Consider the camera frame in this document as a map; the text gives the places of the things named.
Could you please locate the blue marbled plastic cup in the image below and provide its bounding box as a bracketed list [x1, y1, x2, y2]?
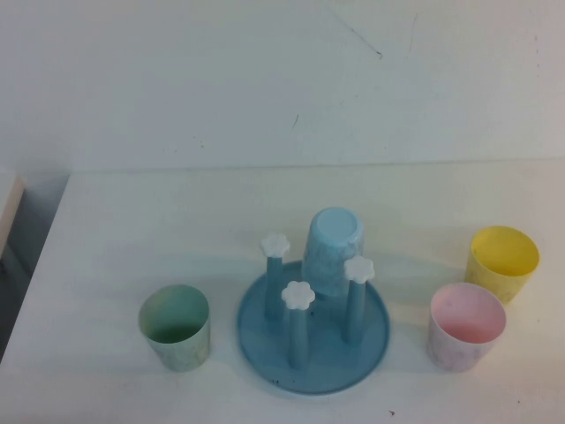
[301, 208, 366, 296]

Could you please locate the blue cup drying rack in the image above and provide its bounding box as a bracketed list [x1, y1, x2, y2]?
[237, 231, 393, 396]

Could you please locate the green plastic cup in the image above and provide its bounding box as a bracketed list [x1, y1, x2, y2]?
[138, 284, 212, 375]

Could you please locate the pink plastic cup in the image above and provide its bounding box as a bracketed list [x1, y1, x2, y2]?
[426, 282, 508, 373]

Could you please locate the yellow plastic cup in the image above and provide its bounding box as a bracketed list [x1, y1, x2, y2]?
[465, 224, 541, 305]

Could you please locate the white side table beige edge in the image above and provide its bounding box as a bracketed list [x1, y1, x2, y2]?
[0, 174, 26, 266]

